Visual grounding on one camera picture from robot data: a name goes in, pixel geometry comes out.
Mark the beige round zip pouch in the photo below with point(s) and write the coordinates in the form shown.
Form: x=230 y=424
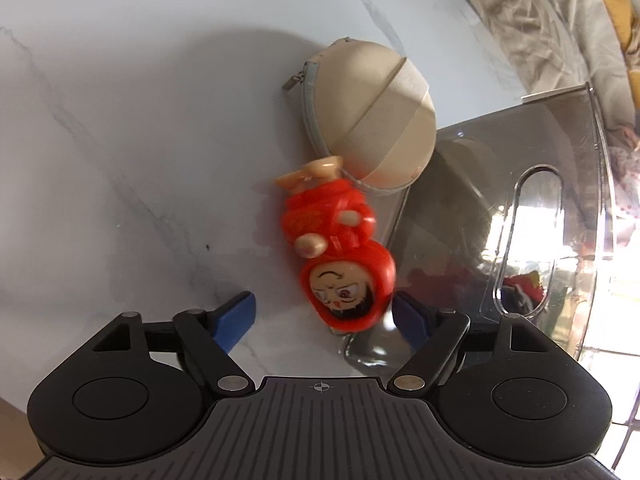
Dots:
x=372 y=115

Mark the white marble desktop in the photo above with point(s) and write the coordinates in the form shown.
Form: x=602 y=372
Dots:
x=125 y=160

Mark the clear plastic storage box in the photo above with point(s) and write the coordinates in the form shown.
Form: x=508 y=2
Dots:
x=475 y=240

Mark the grey covered sofa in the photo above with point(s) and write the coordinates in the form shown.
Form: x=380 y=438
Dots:
x=530 y=25

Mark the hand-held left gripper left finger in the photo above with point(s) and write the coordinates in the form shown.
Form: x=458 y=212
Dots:
x=235 y=317

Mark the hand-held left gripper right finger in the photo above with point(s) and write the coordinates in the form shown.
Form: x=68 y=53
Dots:
x=412 y=317

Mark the yellow cushion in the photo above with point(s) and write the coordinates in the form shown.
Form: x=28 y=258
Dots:
x=619 y=7

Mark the red toy figure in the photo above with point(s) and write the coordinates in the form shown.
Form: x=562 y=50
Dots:
x=335 y=255

